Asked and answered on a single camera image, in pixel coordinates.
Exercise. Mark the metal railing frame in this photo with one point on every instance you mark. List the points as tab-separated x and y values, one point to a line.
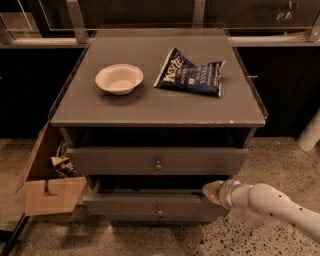
247	23

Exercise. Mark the cardboard box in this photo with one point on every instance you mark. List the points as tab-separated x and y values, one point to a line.
45	193

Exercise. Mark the grey top drawer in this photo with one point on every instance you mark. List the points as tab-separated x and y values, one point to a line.
157	160

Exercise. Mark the grey drawer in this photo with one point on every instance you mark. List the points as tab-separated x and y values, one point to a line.
152	198
157	160

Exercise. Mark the blue kettle chips bag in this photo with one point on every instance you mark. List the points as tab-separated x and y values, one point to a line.
178	73

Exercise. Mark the grey drawer cabinet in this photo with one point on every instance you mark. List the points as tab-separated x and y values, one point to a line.
150	117

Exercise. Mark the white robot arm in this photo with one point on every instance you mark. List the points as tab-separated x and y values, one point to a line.
265	200

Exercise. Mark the white paper bowl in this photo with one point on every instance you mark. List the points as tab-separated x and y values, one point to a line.
119	79

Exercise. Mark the snack bags in box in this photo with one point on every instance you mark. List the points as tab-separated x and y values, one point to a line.
62	166

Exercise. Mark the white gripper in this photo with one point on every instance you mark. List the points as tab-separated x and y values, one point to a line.
226	194

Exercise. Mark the black floor bar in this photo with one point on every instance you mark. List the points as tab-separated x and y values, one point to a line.
11	237

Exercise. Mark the white cylinder post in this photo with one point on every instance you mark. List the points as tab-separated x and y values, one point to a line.
311	134

